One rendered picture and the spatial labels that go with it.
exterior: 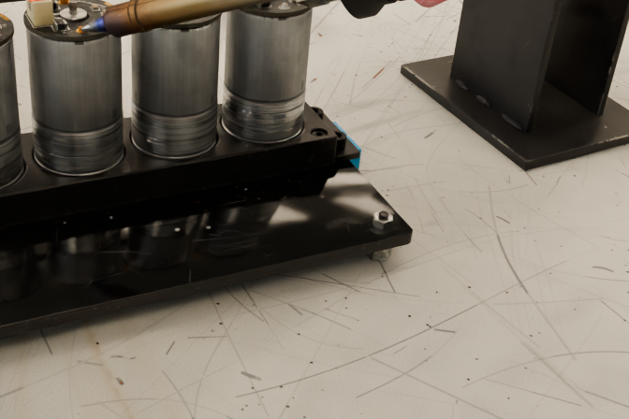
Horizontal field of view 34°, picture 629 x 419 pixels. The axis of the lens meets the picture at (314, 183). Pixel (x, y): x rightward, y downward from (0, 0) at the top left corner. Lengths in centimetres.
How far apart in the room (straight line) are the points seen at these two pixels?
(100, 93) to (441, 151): 13
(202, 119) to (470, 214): 9
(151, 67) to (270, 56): 3
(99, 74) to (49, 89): 1
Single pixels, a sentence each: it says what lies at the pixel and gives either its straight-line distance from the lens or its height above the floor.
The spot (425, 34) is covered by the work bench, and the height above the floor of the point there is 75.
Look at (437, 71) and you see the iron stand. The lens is 40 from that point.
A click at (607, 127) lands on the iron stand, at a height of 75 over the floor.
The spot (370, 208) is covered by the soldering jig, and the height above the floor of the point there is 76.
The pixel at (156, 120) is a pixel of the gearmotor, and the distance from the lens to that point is 29.
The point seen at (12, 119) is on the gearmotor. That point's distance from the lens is 28.
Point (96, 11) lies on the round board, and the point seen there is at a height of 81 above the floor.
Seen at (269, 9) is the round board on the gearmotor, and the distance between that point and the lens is 29.
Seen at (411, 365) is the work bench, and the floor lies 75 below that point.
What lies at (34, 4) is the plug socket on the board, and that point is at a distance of 27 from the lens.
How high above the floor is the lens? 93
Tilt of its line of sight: 33 degrees down
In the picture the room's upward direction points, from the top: 6 degrees clockwise
